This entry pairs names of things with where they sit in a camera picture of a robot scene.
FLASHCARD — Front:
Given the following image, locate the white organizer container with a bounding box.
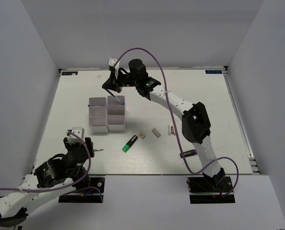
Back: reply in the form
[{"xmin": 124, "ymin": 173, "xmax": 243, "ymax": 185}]
[
  {"xmin": 88, "ymin": 97, "xmax": 109, "ymax": 133},
  {"xmin": 107, "ymin": 95, "xmax": 126, "ymax": 132}
]

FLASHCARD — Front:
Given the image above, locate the grey eraser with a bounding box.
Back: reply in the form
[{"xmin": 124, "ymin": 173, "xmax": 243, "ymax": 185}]
[{"xmin": 152, "ymin": 128, "xmax": 161, "ymax": 138}]

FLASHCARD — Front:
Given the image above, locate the green black highlighter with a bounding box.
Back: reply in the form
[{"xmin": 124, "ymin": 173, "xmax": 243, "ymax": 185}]
[{"xmin": 122, "ymin": 135, "xmax": 138, "ymax": 153}]

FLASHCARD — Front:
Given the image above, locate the purple black highlighter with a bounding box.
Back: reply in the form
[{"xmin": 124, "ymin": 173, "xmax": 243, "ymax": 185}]
[{"xmin": 179, "ymin": 149, "xmax": 197, "ymax": 158}]

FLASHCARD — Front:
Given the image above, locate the green gel pen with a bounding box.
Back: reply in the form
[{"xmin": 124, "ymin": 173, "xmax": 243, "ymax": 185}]
[{"xmin": 105, "ymin": 89, "xmax": 124, "ymax": 104}]

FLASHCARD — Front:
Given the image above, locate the blue ballpoint pen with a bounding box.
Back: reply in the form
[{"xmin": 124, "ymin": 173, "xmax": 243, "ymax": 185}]
[{"xmin": 88, "ymin": 104, "xmax": 106, "ymax": 108}]

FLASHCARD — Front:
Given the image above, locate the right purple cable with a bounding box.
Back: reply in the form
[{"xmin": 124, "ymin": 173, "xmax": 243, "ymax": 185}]
[{"xmin": 117, "ymin": 47, "xmax": 239, "ymax": 198}]

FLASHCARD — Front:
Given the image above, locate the left corner label sticker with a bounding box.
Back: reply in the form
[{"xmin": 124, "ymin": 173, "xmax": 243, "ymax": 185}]
[{"xmin": 61, "ymin": 71, "xmax": 78, "ymax": 76}]

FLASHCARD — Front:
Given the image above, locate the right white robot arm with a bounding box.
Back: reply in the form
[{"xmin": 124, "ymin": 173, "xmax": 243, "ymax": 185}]
[{"xmin": 102, "ymin": 58, "xmax": 226, "ymax": 191}]

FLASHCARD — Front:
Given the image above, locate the corner label sticker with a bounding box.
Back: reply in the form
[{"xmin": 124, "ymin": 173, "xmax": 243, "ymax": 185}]
[
  {"xmin": 205, "ymin": 69, "xmax": 222, "ymax": 74},
  {"xmin": 61, "ymin": 71, "xmax": 78, "ymax": 76}
]

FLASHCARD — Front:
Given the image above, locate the left white organizer container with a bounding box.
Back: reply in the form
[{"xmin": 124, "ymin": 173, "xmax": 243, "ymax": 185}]
[{"xmin": 88, "ymin": 97, "xmax": 109, "ymax": 133}]

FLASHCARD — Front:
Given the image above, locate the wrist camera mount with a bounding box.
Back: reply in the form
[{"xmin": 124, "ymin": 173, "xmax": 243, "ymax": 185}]
[
  {"xmin": 66, "ymin": 127, "xmax": 84, "ymax": 145},
  {"xmin": 108, "ymin": 58, "xmax": 119, "ymax": 78}
]

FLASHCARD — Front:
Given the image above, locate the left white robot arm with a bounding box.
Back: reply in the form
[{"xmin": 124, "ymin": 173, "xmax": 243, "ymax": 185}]
[{"xmin": 0, "ymin": 137, "xmax": 94, "ymax": 228}]

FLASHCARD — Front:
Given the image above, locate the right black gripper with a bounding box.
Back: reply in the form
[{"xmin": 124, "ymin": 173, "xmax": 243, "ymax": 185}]
[{"xmin": 103, "ymin": 69, "xmax": 139, "ymax": 93}]

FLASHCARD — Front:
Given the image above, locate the right corner label sticker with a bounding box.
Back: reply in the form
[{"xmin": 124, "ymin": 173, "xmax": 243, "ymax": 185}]
[{"xmin": 205, "ymin": 69, "xmax": 222, "ymax": 74}]

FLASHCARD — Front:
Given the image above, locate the right white organizer container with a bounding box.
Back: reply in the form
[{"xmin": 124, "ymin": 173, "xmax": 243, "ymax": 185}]
[{"xmin": 107, "ymin": 95, "xmax": 126, "ymax": 132}]

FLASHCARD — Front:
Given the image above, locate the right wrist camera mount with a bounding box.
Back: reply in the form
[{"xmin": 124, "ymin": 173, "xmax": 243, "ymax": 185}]
[{"xmin": 108, "ymin": 58, "xmax": 119, "ymax": 78}]

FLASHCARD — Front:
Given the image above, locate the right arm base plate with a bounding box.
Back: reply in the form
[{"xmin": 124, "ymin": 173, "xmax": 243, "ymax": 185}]
[{"xmin": 186, "ymin": 176, "xmax": 236, "ymax": 204}]

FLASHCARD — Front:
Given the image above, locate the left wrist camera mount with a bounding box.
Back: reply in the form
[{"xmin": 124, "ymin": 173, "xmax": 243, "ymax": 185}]
[{"xmin": 66, "ymin": 127, "xmax": 84, "ymax": 145}]

